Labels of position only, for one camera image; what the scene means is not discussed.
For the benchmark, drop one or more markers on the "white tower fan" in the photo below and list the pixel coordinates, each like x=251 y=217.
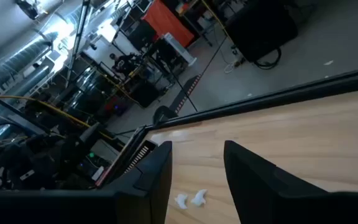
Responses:
x=179 y=46

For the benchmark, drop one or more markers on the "black equipment case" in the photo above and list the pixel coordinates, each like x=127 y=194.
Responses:
x=259 y=31

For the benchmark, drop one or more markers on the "person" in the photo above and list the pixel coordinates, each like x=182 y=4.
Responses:
x=121 y=63

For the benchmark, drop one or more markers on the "black hazard-striped floor mat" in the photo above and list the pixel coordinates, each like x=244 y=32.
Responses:
x=185 y=93

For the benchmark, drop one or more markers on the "orange fabric panel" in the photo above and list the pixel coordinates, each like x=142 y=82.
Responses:
x=166 y=21

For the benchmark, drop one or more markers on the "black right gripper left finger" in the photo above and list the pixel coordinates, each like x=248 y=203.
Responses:
x=154 y=186

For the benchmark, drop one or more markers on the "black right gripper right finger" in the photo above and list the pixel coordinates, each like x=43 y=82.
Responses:
x=253 y=186

